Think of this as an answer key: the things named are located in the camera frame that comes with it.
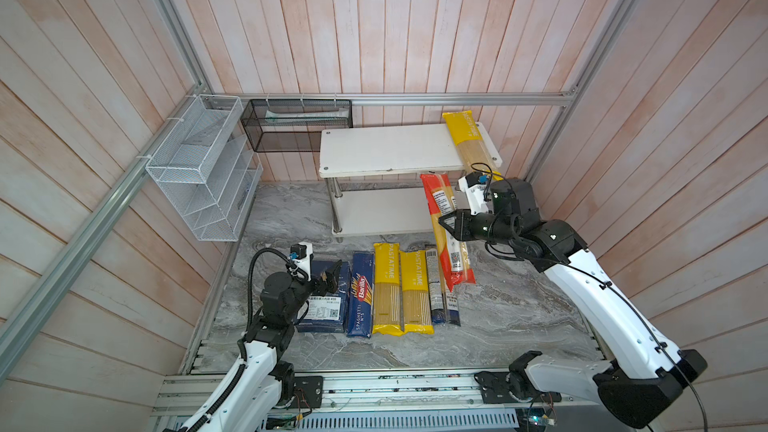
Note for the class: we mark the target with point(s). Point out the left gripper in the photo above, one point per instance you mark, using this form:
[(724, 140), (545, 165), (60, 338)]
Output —
[(331, 280)]

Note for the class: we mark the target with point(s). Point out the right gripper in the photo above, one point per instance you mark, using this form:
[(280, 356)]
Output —
[(462, 217)]

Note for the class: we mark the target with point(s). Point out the red spaghetti bag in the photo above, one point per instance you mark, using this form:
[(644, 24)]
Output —
[(453, 255)]

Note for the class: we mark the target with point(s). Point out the yellow pastatime spaghetti bag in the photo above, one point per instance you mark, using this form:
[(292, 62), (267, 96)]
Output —
[(469, 143), (387, 290), (415, 293)]

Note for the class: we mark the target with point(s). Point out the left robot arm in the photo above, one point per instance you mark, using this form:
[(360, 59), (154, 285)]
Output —
[(259, 390)]

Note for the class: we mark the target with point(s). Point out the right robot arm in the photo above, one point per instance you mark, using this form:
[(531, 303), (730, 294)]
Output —
[(647, 373)]

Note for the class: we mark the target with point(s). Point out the wide blue Barilla pasta box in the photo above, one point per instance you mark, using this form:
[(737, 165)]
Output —
[(328, 313)]

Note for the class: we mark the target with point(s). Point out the white two-tier shelf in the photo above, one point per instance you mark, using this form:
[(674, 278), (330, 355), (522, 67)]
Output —
[(390, 151)]

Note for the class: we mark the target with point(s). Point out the narrow blue Barilla spaghetti box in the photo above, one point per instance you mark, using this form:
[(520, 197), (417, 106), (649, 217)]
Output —
[(360, 308)]

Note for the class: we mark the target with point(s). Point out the dark blue clear spaghetti bag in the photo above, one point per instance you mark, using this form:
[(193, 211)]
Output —
[(443, 303)]

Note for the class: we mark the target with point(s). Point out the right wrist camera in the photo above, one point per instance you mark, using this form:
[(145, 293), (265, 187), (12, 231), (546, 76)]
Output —
[(477, 187)]

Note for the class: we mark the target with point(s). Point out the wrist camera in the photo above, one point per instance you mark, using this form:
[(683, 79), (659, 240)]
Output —
[(300, 258), (477, 187)]

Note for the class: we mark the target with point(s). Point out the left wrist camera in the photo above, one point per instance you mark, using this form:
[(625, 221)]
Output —
[(300, 258)]

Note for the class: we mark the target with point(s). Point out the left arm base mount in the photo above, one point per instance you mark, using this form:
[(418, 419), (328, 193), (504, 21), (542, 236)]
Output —
[(305, 392)]

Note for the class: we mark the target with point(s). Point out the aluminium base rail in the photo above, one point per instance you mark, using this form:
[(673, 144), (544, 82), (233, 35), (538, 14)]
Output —
[(346, 391)]

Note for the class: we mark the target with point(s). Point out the black wire mesh basket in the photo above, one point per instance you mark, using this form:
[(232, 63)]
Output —
[(293, 125)]

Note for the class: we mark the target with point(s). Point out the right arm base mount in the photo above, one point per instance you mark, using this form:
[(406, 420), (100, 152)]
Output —
[(510, 387)]

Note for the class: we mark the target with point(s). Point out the white wire mesh rack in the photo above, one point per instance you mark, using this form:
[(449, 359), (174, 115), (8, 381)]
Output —
[(204, 168)]

